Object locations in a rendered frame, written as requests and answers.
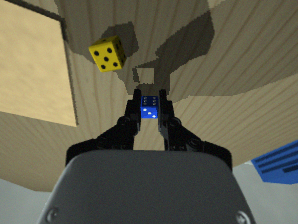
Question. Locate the tan mat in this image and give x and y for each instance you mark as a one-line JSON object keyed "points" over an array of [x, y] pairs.
{"points": [[35, 79]]}

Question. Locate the yellow die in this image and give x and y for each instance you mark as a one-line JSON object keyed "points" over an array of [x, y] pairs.
{"points": [[108, 54]]}

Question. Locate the blue die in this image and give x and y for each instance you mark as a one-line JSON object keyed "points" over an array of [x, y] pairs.
{"points": [[149, 107]]}

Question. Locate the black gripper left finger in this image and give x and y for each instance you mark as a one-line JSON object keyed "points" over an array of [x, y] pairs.
{"points": [[119, 137]]}

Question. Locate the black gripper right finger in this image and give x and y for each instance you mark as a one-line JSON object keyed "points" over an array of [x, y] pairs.
{"points": [[178, 138]]}

